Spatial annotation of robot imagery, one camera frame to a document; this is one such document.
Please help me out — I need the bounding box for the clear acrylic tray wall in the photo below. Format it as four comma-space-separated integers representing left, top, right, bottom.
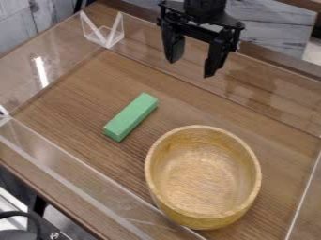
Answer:
0, 116, 205, 240

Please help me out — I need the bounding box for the clear acrylic corner bracket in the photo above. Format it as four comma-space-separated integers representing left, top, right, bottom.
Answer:
78, 11, 124, 49

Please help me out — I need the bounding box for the green rectangular block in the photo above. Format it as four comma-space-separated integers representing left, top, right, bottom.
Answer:
102, 93, 157, 143

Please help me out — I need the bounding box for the brown wooden bowl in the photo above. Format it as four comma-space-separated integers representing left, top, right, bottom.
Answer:
144, 125, 262, 230

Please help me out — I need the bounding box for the black cable bottom left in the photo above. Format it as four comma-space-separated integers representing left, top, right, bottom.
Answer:
0, 210, 44, 240

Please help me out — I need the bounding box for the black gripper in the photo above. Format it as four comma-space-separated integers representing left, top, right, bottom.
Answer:
157, 0, 244, 78

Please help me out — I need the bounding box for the black metal table bracket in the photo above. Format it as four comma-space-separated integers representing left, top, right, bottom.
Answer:
26, 196, 70, 240

